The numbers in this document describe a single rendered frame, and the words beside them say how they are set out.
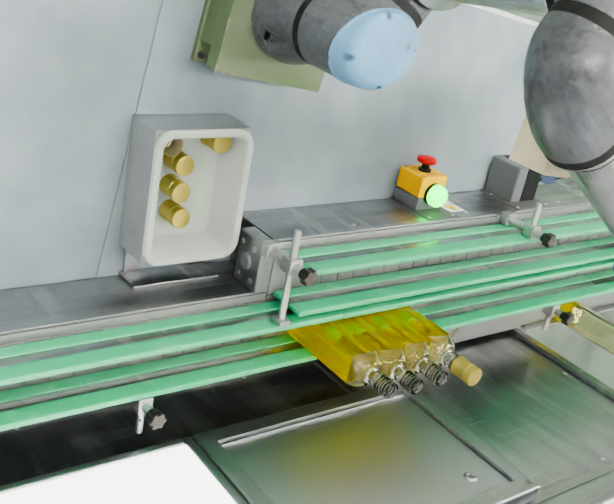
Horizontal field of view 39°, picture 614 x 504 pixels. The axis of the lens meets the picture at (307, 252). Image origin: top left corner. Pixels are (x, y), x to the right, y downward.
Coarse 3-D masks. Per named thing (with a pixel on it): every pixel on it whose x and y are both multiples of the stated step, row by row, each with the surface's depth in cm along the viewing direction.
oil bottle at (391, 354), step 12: (348, 324) 152; (360, 324) 153; (360, 336) 149; (372, 336) 149; (384, 336) 150; (384, 348) 146; (396, 348) 147; (384, 360) 144; (396, 360) 145; (384, 372) 145
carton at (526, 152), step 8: (528, 128) 143; (520, 136) 144; (528, 136) 143; (520, 144) 144; (528, 144) 143; (536, 144) 141; (512, 152) 145; (520, 152) 144; (528, 152) 143; (536, 152) 141; (512, 160) 145; (520, 160) 144; (528, 160) 143; (536, 160) 141; (544, 160) 140; (536, 168) 141; (544, 168) 140; (552, 168) 141; (560, 176) 143; (568, 176) 145
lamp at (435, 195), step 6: (432, 186) 171; (438, 186) 171; (426, 192) 171; (432, 192) 170; (438, 192) 170; (444, 192) 171; (426, 198) 172; (432, 198) 170; (438, 198) 170; (444, 198) 171; (432, 204) 171; (438, 204) 171
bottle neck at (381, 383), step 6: (372, 372) 141; (378, 372) 140; (366, 378) 141; (372, 378) 140; (378, 378) 139; (384, 378) 139; (372, 384) 140; (378, 384) 139; (384, 384) 138; (390, 384) 138; (396, 384) 138; (378, 390) 139; (384, 390) 138; (390, 390) 140; (396, 390) 139; (384, 396) 138; (390, 396) 139
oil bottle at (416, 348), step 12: (384, 312) 158; (372, 324) 154; (384, 324) 154; (396, 324) 155; (396, 336) 150; (408, 336) 151; (408, 348) 148; (420, 348) 149; (408, 360) 148; (420, 360) 148
